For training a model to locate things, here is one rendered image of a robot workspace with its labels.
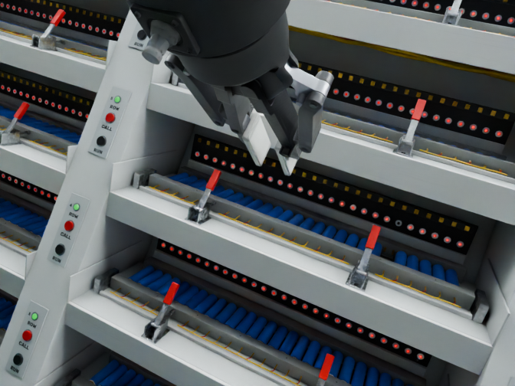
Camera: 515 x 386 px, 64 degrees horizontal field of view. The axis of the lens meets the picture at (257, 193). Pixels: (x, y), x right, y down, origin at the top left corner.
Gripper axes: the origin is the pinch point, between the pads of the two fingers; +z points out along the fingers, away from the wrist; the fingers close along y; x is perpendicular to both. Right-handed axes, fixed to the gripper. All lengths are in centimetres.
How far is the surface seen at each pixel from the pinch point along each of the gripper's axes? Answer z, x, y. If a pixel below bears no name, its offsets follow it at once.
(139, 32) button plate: 14.3, 18.0, -35.4
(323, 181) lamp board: 32.5, 8.8, 0.8
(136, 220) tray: 22.3, -11.2, -24.1
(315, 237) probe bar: 25.8, -2.7, 4.0
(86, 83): 18.4, 7.7, -43.7
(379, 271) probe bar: 26.6, -3.9, 14.8
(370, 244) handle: 21.5, -1.6, 12.3
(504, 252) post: 27.0, 5.4, 30.3
